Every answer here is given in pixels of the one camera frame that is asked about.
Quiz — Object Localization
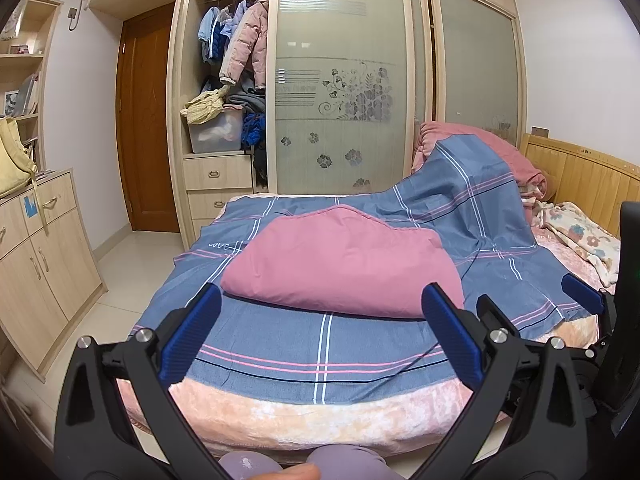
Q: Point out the floral fleece blanket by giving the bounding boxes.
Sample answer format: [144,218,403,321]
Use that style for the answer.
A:
[532,201,621,288]

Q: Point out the pink quilt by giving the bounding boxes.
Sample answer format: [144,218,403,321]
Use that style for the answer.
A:
[411,121,548,203]

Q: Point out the beige wardrobe drawer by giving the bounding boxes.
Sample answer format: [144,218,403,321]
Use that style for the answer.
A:
[187,189,256,221]
[182,154,253,191]

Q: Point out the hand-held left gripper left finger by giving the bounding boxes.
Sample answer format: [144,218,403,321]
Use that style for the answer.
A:
[54,282,231,480]

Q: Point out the wall socket with cable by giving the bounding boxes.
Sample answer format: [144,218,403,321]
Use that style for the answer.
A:
[66,0,93,36]

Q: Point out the yellow crumpled cloth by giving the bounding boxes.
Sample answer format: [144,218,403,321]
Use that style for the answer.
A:
[180,85,231,125]

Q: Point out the pink and white hooded jacket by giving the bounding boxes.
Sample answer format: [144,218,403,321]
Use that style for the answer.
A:
[220,205,465,320]

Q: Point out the hanging pink puffer jacket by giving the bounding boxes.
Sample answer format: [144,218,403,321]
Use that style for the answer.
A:
[218,0,271,91]

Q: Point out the brown wooden door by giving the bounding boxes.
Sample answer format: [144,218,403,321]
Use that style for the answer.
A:
[116,2,181,233]

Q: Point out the frosted plain sliding door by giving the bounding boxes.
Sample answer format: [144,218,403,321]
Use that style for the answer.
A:
[430,0,526,148]

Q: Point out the dark blue crumpled clothes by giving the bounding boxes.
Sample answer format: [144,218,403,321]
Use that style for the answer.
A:
[241,112,266,150]

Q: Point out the person's left hand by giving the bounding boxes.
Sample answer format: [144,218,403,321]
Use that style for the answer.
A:
[257,462,322,480]

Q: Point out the hanging blue clothes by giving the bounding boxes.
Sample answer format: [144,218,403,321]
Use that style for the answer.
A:
[197,0,248,63]

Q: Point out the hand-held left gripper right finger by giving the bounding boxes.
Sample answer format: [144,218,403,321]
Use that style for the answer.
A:
[415,282,588,480]

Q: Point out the person's purple pants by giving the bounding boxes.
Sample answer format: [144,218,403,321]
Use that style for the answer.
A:
[217,442,387,480]

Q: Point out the wooden headboard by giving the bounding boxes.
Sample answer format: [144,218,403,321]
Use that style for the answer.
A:
[520,133,640,241]

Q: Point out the clear plastic storage box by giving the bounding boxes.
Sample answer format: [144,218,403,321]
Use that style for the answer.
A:
[187,107,246,155]

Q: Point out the beige wardrobe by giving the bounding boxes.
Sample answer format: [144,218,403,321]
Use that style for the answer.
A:
[90,0,528,251]

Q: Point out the dark hanging clothes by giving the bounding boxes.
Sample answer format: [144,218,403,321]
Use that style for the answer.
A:
[252,147,269,194]

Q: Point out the beige bookshelf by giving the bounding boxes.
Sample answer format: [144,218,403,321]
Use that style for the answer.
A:
[0,0,63,171]

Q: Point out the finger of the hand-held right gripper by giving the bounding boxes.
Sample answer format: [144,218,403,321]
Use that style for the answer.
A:
[561,274,621,347]
[476,294,523,342]

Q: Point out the beige side cabinet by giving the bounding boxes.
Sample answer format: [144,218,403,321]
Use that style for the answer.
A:
[0,169,108,376]

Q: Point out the blue plaid quilt cover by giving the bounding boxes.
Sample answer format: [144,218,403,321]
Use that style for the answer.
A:
[131,132,593,408]

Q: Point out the grey folded clothes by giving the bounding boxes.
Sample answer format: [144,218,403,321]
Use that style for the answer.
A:
[225,80,268,113]

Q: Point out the yellow bag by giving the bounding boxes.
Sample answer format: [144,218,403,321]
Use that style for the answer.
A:
[0,116,38,198]

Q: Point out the frosted floral sliding door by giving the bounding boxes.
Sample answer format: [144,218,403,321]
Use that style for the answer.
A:
[270,0,416,196]

